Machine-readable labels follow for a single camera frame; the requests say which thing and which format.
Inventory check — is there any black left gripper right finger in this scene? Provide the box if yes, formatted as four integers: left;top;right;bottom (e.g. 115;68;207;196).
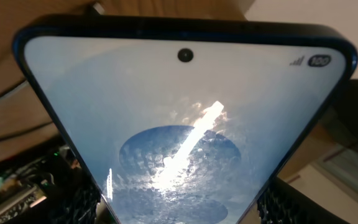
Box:
257;177;349;224

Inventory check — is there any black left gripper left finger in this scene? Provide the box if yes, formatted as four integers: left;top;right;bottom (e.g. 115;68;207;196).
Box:
4;174;102;224

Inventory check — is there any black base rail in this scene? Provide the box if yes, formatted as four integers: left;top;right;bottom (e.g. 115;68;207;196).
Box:
0;138;82;223

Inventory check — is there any blue Samsung Galaxy smartphone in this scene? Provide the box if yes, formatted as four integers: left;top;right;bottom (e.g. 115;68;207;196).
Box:
12;14;358;223

